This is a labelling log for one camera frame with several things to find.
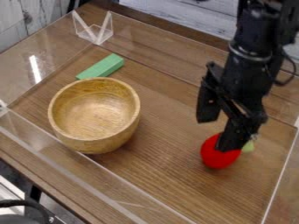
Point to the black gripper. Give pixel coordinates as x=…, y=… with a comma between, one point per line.
x=234, y=88

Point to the red plush strawberry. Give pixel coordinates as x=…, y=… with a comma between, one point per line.
x=216, y=159

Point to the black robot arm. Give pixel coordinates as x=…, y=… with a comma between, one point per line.
x=267, y=25

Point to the wooden bowl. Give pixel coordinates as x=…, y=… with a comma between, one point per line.
x=93, y=114

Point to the green rectangular block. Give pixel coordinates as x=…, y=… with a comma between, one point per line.
x=103, y=68

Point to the clear acrylic corner bracket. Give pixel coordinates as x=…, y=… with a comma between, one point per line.
x=96, y=34

